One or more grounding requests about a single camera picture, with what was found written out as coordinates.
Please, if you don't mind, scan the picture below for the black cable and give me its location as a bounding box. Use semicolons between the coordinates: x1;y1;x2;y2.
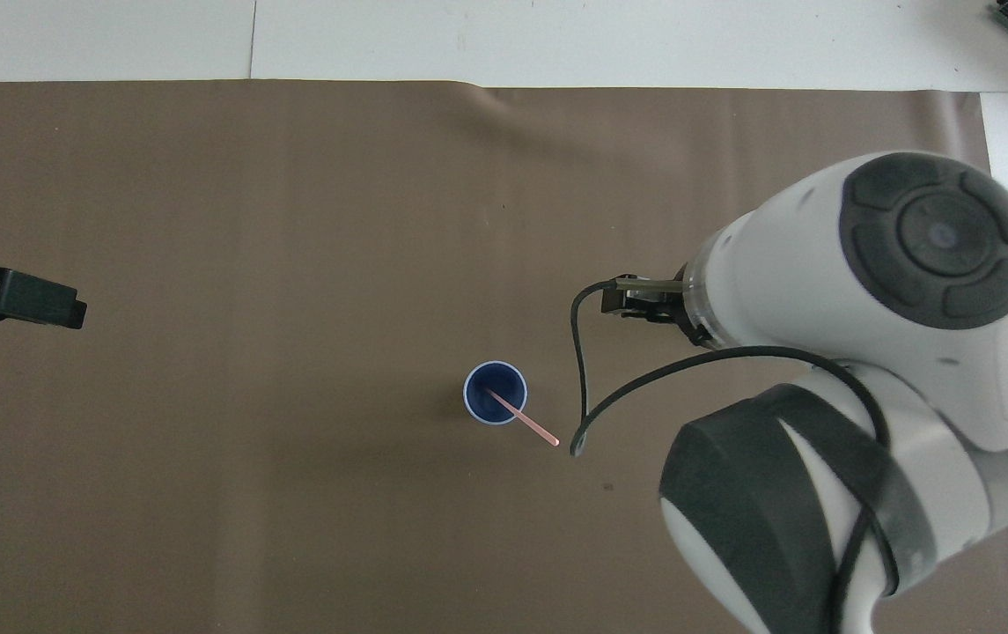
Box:
569;275;901;634

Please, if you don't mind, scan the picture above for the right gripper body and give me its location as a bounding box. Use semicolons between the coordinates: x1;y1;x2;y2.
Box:
600;287;717;350

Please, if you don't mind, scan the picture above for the blue cup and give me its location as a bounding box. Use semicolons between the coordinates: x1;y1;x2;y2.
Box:
462;359;529;427

